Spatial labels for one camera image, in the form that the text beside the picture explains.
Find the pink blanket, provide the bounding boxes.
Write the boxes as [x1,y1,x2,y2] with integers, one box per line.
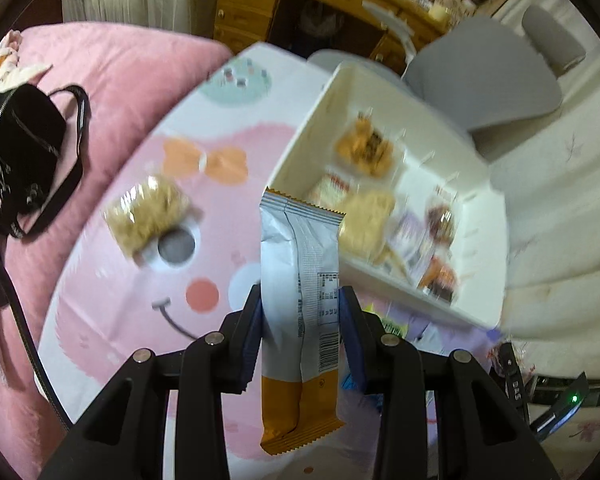
[0,22,233,480]

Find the white red snack packet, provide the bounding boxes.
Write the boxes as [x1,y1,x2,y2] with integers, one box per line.
[307,172,354,207]

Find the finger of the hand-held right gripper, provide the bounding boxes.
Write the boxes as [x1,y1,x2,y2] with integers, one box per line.
[496,342,532,424]

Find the wooden desk with drawers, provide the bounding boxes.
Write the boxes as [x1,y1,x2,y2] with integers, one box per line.
[214,0,536,72]

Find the blue snack packet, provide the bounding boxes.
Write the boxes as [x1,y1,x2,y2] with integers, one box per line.
[344,369,384,414]

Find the orange wafer bar packet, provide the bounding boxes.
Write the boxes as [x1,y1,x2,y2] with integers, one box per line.
[259,187,347,457]

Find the black webbing strap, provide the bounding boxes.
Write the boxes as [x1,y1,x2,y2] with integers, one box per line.
[0,237,77,432]

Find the green snack packet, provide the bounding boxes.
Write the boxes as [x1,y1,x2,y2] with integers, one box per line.
[377,312,412,339]

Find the crushed noodle snack packet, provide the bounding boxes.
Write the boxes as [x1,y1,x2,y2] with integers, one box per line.
[103,174,192,262]

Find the grey office chair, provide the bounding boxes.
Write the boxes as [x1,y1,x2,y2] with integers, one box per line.
[307,0,589,164]

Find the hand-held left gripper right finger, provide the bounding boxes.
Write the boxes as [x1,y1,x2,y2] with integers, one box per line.
[338,286,557,480]

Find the orange brown pastry packet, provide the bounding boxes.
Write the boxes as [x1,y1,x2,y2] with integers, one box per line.
[334,112,397,179]

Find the white purple snack packet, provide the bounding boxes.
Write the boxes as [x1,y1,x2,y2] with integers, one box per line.
[386,210,433,286]

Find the black handbag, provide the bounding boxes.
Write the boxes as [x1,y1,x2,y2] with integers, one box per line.
[0,83,92,241]

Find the round noodle snack packet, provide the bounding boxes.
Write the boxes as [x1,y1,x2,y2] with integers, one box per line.
[338,188,397,264]

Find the white storage bin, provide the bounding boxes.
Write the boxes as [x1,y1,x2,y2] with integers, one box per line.
[267,62,512,329]

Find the clear red-striped brown snack packet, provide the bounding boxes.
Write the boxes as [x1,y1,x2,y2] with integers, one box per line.
[424,187,459,247]

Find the white orange plush toy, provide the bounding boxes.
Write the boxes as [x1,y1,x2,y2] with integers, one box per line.
[0,29,54,107]

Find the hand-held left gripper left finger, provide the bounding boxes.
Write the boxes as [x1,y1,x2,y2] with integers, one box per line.
[40,284,265,480]

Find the cream floral bedsheet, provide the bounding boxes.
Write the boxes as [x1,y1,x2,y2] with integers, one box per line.
[472,35,600,443]

